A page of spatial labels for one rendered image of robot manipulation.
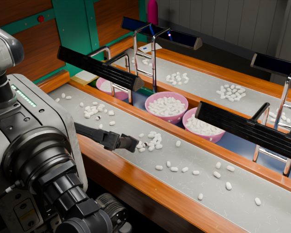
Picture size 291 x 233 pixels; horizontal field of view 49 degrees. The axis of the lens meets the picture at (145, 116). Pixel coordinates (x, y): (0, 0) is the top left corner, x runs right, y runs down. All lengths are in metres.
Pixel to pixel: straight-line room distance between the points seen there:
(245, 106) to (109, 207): 1.07
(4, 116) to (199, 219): 0.89
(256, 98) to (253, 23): 2.01
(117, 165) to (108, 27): 1.23
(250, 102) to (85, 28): 1.22
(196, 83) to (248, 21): 1.98
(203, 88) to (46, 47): 1.06
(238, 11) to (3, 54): 3.58
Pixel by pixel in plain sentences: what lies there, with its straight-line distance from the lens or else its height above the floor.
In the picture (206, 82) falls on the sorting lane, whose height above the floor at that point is 0.74.
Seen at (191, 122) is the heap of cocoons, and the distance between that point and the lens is 1.88.
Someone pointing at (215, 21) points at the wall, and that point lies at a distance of 4.36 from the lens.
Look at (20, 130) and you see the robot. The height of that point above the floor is 1.45.
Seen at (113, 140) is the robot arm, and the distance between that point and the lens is 1.45.
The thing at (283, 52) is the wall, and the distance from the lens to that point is 3.13.
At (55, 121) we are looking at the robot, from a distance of 0.80.
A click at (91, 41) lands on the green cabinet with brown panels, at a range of 2.38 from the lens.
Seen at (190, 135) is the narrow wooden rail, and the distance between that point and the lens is 1.74.
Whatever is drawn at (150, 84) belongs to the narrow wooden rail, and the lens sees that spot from 2.19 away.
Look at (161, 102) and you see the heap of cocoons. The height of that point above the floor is 0.74.
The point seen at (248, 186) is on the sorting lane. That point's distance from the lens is 1.58.
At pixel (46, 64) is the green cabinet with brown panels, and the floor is 0.94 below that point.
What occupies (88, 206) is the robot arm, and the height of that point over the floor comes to 1.35.
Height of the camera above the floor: 1.92
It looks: 38 degrees down
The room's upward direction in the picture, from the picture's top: 3 degrees counter-clockwise
